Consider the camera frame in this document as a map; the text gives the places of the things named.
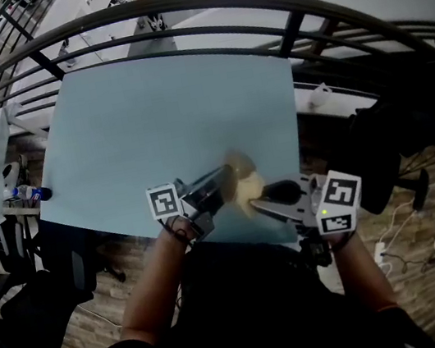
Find person's right forearm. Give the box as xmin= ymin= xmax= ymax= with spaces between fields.
xmin=327 ymin=225 xmax=401 ymax=318

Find black office chair grey lumbar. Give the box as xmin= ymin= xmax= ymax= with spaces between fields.
xmin=34 ymin=207 xmax=130 ymax=300

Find white power strip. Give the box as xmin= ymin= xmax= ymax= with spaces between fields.
xmin=372 ymin=241 xmax=388 ymax=265

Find white round appliance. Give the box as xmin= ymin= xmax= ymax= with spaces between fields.
xmin=0 ymin=160 xmax=25 ymax=191

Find white power cable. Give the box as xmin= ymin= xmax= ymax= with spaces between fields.
xmin=367 ymin=199 xmax=427 ymax=279

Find person's left forearm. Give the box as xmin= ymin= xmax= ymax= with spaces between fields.
xmin=102 ymin=215 xmax=208 ymax=348

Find black metal railing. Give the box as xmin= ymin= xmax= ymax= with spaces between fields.
xmin=0 ymin=0 xmax=435 ymax=137

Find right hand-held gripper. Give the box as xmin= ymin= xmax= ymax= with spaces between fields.
xmin=246 ymin=163 xmax=371 ymax=250

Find small brown round dish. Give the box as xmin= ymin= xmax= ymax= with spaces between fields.
xmin=215 ymin=144 xmax=262 ymax=194

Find white plastic bag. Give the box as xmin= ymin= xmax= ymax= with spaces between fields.
xmin=304 ymin=81 xmax=336 ymax=110

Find plastic bottle with blue label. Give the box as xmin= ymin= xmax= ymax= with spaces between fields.
xmin=2 ymin=179 xmax=54 ymax=208

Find person's black shirt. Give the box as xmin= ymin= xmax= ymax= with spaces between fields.
xmin=60 ymin=203 xmax=435 ymax=348

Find black chair with grey frame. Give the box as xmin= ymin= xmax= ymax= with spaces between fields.
xmin=0 ymin=208 xmax=47 ymax=275

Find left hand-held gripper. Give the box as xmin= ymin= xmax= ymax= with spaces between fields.
xmin=142 ymin=163 xmax=245 ymax=249

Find black office chair with headrest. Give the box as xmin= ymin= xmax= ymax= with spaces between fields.
xmin=0 ymin=259 xmax=110 ymax=348

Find yellow sponge piece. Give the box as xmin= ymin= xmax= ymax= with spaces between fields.
xmin=230 ymin=171 xmax=271 ymax=219

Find black mesh office chair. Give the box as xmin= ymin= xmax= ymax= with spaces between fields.
xmin=310 ymin=55 xmax=435 ymax=223

